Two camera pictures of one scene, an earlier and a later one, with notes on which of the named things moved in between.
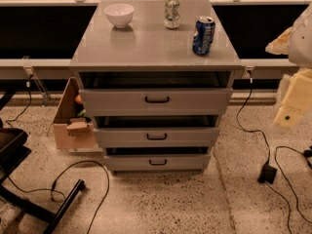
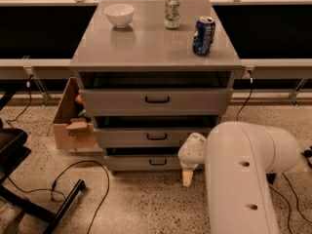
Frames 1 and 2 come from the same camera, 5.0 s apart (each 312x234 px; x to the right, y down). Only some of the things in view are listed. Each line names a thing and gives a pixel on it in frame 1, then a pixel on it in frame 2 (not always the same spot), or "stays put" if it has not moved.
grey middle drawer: x=160 y=136 stays put
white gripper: x=302 y=44 to x=189 y=154
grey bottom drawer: x=130 y=163 stays put
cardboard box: x=71 y=127 stays put
